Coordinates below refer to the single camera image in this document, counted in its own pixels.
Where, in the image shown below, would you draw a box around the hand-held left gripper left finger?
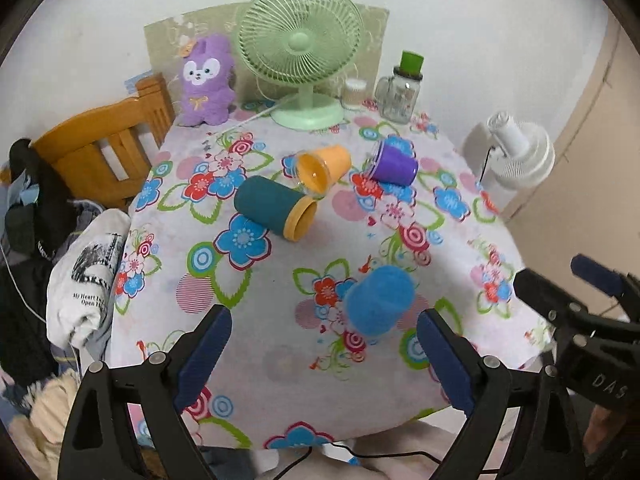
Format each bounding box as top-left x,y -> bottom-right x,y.
59,304 -> 233,480

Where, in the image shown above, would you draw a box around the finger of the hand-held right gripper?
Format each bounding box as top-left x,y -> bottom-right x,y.
571,254 -> 640,322
513,268 -> 603,332

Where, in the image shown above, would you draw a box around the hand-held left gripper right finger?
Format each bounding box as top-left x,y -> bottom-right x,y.
416,307 -> 588,480

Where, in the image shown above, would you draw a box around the blue cup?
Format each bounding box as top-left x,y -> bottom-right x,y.
342,265 -> 416,338

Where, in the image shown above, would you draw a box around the teal cup with yellow rim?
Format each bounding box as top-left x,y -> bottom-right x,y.
234,176 -> 319,242

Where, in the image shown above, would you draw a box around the purple cup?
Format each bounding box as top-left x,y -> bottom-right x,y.
367,139 -> 419,186

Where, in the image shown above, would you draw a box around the orange cup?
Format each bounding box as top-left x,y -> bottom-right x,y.
295,145 -> 352,197

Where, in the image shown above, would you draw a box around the pale pink blanket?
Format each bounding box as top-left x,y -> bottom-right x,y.
350,417 -> 501,480

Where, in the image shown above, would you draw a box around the white fan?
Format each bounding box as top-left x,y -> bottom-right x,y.
462,111 -> 557,191

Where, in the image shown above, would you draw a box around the white printed shirt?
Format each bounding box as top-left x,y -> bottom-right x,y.
46,208 -> 132,351

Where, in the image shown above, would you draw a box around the cream fuzzy cloth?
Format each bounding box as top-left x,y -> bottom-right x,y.
9,375 -> 83,480

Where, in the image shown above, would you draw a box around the pile of dark clothes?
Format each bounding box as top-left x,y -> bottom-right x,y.
0,139 -> 101,391

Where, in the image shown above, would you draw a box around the glass jar mug green lid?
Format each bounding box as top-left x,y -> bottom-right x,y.
375,51 -> 425,123

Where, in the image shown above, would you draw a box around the wooden chair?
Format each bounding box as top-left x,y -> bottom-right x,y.
30,76 -> 176,211

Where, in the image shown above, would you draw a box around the small clear swab container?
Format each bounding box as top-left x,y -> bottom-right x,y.
342,78 -> 368,110

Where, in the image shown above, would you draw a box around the purple plush toy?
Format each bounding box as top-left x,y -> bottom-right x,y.
176,34 -> 237,127

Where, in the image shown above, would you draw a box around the green desk fan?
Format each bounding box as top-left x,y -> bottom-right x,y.
237,0 -> 365,131

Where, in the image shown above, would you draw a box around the thin black fan cable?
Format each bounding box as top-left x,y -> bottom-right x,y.
477,145 -> 495,187

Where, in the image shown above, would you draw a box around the white fan cable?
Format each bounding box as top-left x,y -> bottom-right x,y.
215,104 -> 282,135

